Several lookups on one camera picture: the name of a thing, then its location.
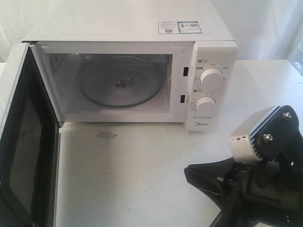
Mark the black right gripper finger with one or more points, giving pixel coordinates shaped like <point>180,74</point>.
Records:
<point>208,177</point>

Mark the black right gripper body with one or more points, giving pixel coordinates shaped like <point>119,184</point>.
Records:
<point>270,194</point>

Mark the white microwave door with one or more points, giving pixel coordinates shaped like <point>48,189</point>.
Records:
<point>29,144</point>

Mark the glass microwave turntable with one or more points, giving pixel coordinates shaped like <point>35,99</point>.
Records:
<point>122,81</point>

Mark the white microwave oven body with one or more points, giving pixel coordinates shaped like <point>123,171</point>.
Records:
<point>65,44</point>

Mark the lower white control knob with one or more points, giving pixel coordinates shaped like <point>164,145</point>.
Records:
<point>206,105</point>

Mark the white control knob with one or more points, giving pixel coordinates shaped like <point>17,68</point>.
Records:
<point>206,105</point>
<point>211,79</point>

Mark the upper white control knob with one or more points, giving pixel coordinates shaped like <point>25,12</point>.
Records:
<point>211,79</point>

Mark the right blue info sticker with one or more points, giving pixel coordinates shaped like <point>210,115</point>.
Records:
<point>189,27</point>

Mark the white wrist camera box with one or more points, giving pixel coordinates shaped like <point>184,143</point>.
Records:
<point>243,139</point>

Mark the black camera mounting bracket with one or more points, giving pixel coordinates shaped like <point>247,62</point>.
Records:
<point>277,135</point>

